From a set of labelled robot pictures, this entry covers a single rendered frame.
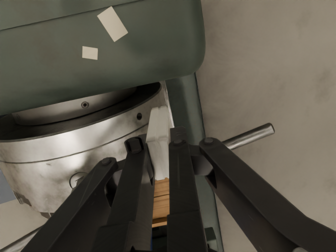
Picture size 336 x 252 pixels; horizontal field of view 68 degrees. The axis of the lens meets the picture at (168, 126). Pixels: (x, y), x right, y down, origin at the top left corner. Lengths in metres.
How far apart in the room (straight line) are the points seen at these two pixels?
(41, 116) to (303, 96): 1.69
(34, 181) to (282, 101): 1.63
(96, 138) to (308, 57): 1.63
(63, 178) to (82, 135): 0.07
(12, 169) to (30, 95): 0.13
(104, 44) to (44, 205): 0.26
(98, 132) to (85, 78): 0.08
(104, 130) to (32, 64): 0.12
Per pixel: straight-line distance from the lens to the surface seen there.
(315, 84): 1.90
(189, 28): 0.29
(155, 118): 0.19
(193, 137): 1.11
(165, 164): 0.16
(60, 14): 0.30
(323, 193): 2.37
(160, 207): 0.85
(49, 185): 0.39
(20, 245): 0.36
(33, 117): 0.42
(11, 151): 0.40
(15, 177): 0.43
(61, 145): 0.36
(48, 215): 0.49
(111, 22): 0.29
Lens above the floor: 1.54
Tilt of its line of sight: 68 degrees down
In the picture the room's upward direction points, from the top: 169 degrees clockwise
